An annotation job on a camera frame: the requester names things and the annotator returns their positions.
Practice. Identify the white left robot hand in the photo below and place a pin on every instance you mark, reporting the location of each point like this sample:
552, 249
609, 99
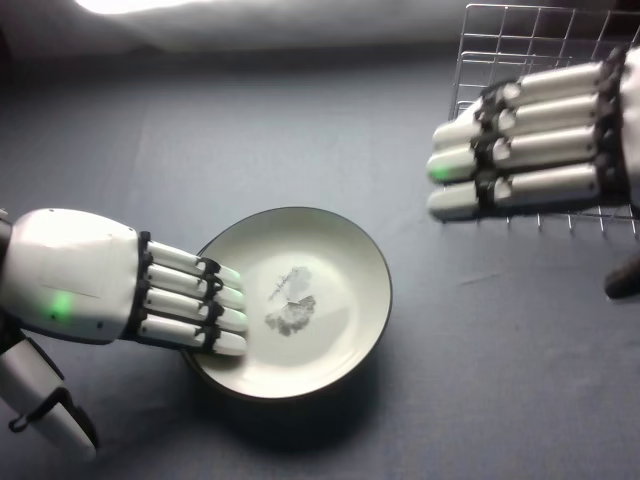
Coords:
70, 270

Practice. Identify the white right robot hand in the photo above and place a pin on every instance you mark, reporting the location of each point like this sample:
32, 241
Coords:
545, 140

